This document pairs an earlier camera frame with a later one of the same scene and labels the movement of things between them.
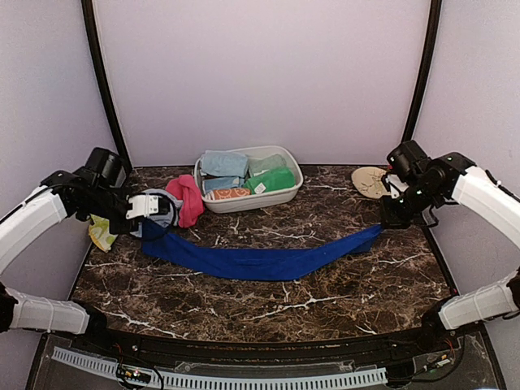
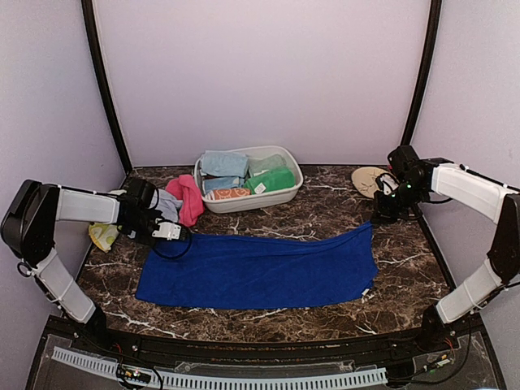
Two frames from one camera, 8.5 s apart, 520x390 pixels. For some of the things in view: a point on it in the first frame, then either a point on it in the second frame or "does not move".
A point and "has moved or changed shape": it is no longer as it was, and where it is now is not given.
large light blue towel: (224, 163) does not move
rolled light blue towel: (217, 183) does not move
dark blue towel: (261, 264) has moved or changed shape
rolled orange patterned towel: (223, 193) does not move
